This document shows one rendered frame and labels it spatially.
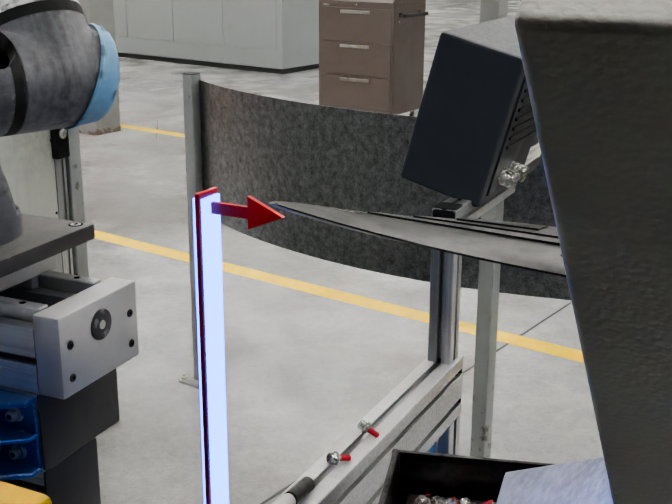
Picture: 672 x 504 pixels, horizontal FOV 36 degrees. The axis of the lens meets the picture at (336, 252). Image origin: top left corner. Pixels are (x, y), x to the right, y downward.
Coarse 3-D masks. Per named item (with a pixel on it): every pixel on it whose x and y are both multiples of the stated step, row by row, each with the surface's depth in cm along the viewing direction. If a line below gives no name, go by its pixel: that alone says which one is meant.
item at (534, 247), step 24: (312, 216) 60; (336, 216) 61; (360, 216) 63; (384, 216) 66; (408, 216) 67; (408, 240) 59; (432, 240) 60; (456, 240) 60; (480, 240) 61; (504, 240) 62; (528, 240) 62; (552, 240) 62; (504, 264) 58; (528, 264) 58; (552, 264) 58
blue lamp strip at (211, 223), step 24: (216, 216) 74; (216, 240) 75; (216, 264) 75; (216, 288) 76; (216, 312) 76; (216, 336) 77; (216, 360) 77; (216, 384) 78; (216, 408) 78; (216, 432) 79; (216, 456) 79; (216, 480) 80
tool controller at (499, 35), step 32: (448, 32) 123; (480, 32) 127; (512, 32) 133; (448, 64) 123; (480, 64) 121; (512, 64) 120; (448, 96) 124; (480, 96) 122; (512, 96) 121; (416, 128) 127; (448, 128) 125; (480, 128) 123; (512, 128) 124; (416, 160) 128; (448, 160) 126; (480, 160) 125; (512, 160) 131; (448, 192) 128; (480, 192) 126
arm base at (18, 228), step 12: (0, 168) 115; (0, 180) 114; (0, 192) 114; (0, 204) 113; (12, 204) 116; (0, 216) 113; (12, 216) 115; (0, 228) 113; (12, 228) 115; (0, 240) 113; (12, 240) 115
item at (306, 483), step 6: (300, 480) 98; (306, 480) 98; (312, 480) 98; (294, 486) 97; (300, 486) 97; (306, 486) 97; (312, 486) 98; (288, 492) 96; (294, 492) 96; (300, 492) 96; (306, 492) 97; (282, 498) 95; (288, 498) 95; (294, 498) 95; (300, 498) 96
